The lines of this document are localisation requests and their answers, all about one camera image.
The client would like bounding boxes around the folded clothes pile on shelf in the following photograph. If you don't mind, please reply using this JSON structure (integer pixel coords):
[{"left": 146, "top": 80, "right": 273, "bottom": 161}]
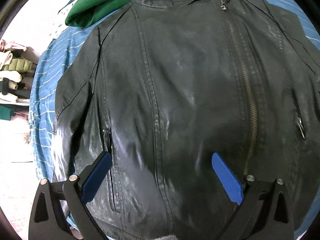
[{"left": 0, "top": 39, "right": 38, "bottom": 121}]

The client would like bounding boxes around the black leather jacket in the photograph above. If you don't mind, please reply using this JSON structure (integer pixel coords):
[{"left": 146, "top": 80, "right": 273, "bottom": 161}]
[{"left": 51, "top": 0, "right": 320, "bottom": 240}]

